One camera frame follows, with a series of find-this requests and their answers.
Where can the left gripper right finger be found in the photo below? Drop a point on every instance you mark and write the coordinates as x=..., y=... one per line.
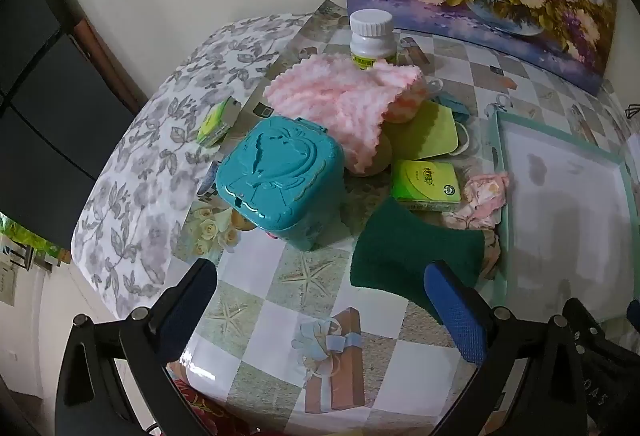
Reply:
x=528, y=378

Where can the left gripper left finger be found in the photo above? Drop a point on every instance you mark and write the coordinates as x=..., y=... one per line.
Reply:
x=91, y=400

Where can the pink floral scrunchie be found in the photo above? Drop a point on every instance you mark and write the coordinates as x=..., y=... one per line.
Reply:
x=483, y=198

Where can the lime green cloth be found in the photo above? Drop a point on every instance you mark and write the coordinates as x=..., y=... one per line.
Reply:
x=432, y=132

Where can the blue face mask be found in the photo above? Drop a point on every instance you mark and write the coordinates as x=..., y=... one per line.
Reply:
x=460, y=113

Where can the pink fluffy cloth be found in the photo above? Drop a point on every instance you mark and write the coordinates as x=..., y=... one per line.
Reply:
x=351, y=103

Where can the teal rimmed white tray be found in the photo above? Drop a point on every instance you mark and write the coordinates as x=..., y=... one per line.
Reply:
x=569, y=228

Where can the grey floral blanket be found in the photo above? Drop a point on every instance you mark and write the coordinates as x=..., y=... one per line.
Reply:
x=130, y=224

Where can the checkered printed tablecloth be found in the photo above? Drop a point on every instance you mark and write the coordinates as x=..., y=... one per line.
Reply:
x=241, y=360

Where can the dark cabinet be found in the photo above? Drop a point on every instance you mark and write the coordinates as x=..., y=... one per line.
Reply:
x=64, y=107

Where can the teal plastic box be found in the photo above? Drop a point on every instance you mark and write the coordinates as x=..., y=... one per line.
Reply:
x=287, y=178

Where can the small green tissue pack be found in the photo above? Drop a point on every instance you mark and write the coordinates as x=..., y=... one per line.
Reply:
x=218, y=122

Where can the white pill bottle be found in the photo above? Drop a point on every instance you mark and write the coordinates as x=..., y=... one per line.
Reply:
x=372, y=37

